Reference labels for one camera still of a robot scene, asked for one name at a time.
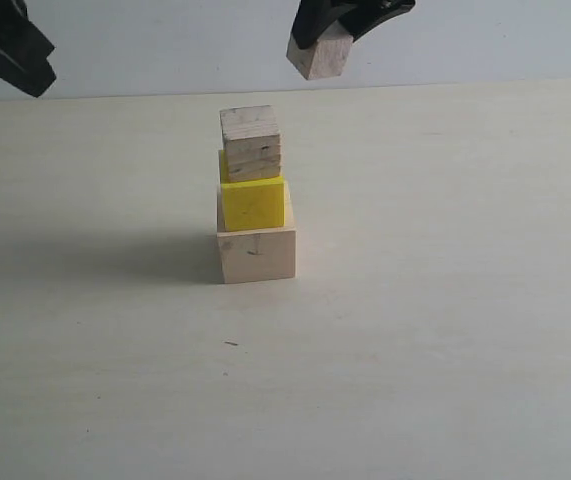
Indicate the medium wooden cube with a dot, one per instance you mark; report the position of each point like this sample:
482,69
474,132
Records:
251,143

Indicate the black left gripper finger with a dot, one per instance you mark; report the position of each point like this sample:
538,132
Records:
24,51

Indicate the small wooden cube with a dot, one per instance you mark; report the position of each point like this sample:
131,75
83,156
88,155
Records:
326,58

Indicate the yellow cube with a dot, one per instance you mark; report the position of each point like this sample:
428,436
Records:
251,204

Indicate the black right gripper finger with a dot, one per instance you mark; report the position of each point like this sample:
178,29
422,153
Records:
369,14
313,18

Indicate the large wooden base cube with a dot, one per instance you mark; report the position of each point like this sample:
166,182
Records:
259,254

